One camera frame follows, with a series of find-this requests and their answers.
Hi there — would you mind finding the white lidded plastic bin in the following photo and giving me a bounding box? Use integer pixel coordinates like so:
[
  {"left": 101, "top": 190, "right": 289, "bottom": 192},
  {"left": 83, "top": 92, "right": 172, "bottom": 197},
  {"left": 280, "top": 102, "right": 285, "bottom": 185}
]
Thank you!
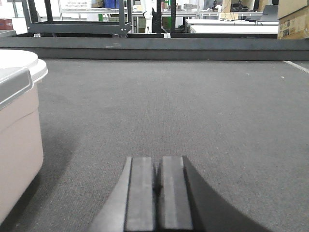
[{"left": 0, "top": 49, "right": 48, "bottom": 221}]

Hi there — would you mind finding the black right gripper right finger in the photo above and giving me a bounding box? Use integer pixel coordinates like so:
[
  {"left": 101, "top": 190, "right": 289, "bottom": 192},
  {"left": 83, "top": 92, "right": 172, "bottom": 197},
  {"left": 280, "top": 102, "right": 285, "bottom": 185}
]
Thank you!
[{"left": 157, "top": 156, "right": 268, "bottom": 232}]

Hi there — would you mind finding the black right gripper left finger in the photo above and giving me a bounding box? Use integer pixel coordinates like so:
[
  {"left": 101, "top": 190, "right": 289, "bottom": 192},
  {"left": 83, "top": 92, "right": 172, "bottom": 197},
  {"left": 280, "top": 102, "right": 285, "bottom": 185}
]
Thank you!
[{"left": 88, "top": 157, "right": 155, "bottom": 232}]

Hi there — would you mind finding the dark metal cart frame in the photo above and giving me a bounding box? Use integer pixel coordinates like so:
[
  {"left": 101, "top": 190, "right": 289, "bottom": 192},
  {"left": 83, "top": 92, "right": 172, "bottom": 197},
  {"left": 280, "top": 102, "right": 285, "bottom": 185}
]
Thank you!
[{"left": 22, "top": 0, "right": 132, "bottom": 36}]

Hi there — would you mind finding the cardboard box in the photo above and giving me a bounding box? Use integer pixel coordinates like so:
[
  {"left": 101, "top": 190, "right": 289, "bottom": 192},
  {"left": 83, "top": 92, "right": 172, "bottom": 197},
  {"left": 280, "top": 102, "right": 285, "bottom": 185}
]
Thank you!
[{"left": 278, "top": 0, "right": 309, "bottom": 40}]

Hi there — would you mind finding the dark low platform rail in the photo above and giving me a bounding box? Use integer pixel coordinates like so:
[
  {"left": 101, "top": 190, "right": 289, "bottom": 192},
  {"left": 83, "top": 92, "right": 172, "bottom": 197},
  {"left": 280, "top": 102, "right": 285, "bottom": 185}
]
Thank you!
[{"left": 0, "top": 34, "right": 309, "bottom": 61}]

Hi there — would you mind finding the white lab table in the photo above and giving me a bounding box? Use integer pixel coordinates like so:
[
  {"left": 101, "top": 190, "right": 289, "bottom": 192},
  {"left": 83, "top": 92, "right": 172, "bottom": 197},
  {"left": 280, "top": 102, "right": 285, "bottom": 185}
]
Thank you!
[{"left": 185, "top": 19, "right": 279, "bottom": 35}]

